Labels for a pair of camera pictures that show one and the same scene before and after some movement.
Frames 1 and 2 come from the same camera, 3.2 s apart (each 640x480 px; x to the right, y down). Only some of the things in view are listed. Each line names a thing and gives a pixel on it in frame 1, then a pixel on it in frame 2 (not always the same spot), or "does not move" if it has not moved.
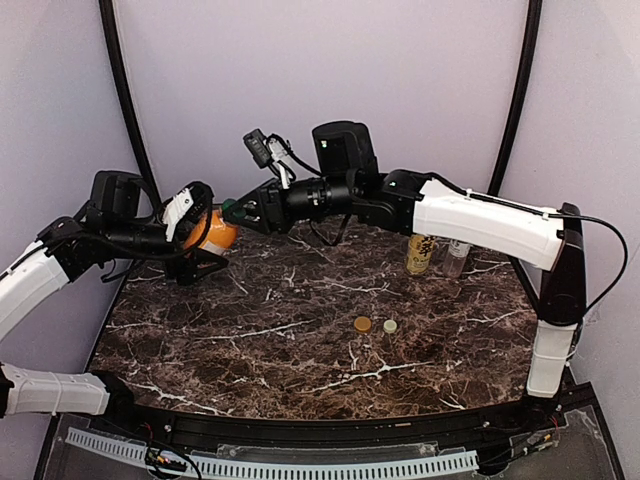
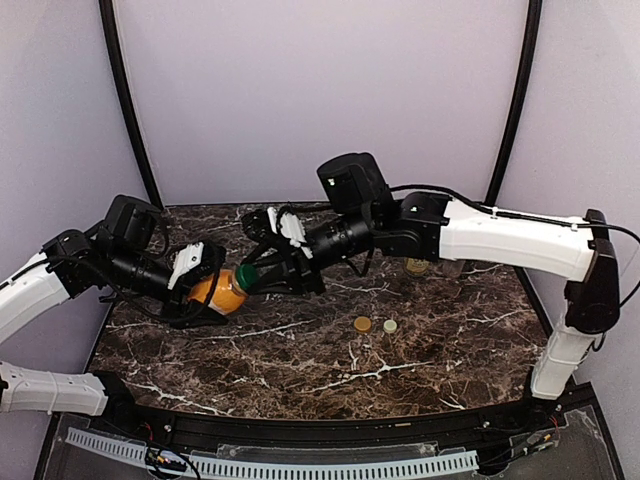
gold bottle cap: x=363 y=324 does not move
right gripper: x=273 y=204 → x=291 y=262
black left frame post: x=109 y=32 does not move
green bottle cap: x=230 y=206 → x=246 y=274
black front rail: x=498 y=422 does not move
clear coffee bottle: x=457 y=253 does not move
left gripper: x=176 y=261 → x=176 y=288
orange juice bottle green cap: x=220 y=236 → x=230 y=288
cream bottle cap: x=390 y=326 does not move
